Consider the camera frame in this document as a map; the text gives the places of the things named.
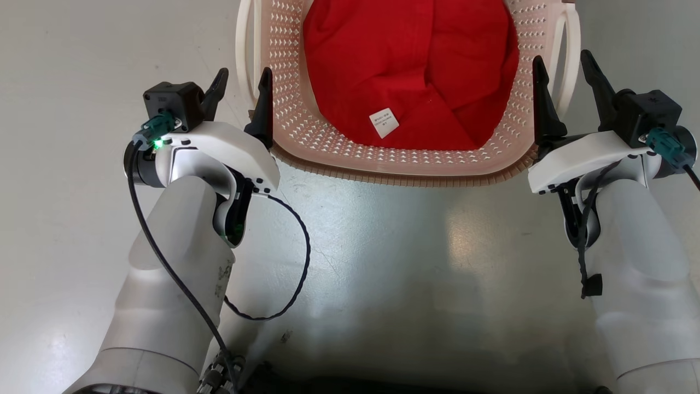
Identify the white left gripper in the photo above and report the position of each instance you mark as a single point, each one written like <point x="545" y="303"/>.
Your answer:
<point x="229" y="145"/>

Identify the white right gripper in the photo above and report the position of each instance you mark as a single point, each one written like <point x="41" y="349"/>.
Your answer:
<point x="579" y="158"/>

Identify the pink perforated plastic laundry basket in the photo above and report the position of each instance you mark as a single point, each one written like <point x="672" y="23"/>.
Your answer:
<point x="339" y="156"/>

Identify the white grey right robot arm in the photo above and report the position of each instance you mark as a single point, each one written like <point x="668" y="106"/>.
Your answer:
<point x="645" y="262"/>

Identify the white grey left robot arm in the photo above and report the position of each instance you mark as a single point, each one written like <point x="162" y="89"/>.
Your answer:
<point x="175" y="273"/>

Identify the red garment with white label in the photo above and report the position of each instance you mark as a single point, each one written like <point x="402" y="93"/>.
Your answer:
<point x="415" y="65"/>

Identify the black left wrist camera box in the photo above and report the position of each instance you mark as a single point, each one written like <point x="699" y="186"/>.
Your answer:
<point x="178" y="101"/>

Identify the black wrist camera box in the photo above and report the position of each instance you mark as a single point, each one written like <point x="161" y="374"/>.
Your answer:
<point x="178" y="101"/>
<point x="648" y="112"/>

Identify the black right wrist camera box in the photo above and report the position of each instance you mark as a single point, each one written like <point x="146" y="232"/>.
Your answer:
<point x="648" y="112"/>

